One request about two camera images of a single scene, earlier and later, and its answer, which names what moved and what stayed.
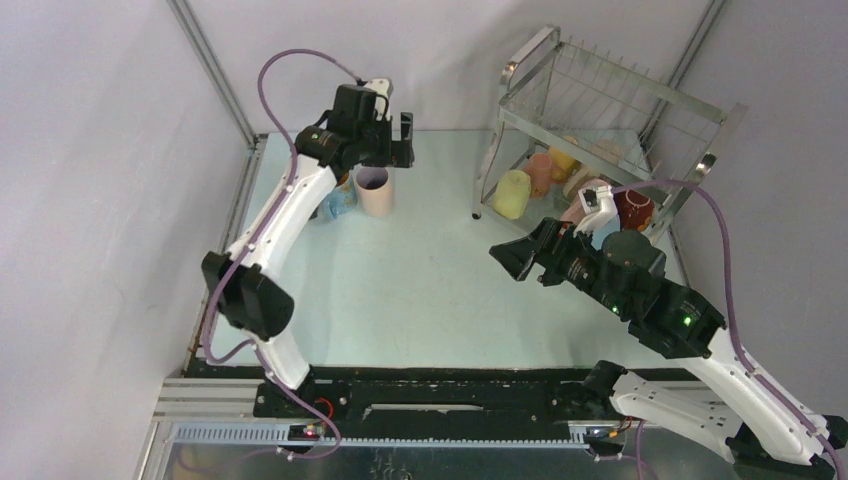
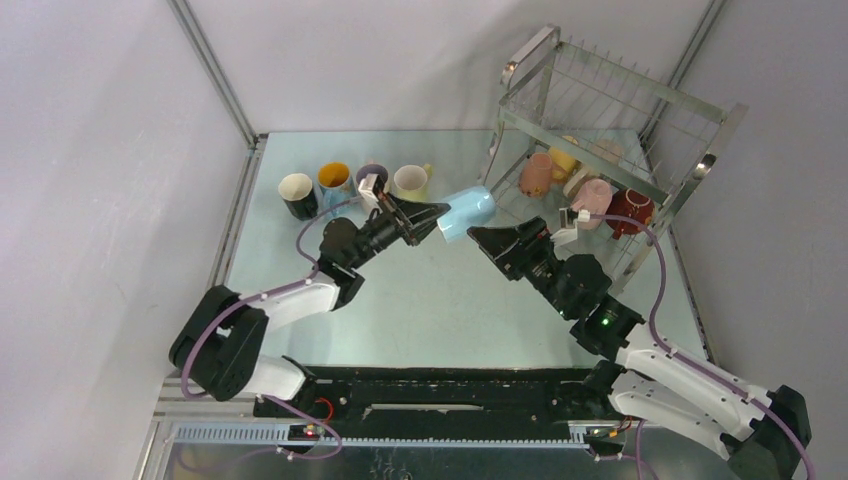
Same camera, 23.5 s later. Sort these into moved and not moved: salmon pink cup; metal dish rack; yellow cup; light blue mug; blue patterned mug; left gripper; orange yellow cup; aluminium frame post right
Moved: left gripper; yellow cup; light blue mug
Not moved: blue patterned mug; metal dish rack; aluminium frame post right; salmon pink cup; orange yellow cup
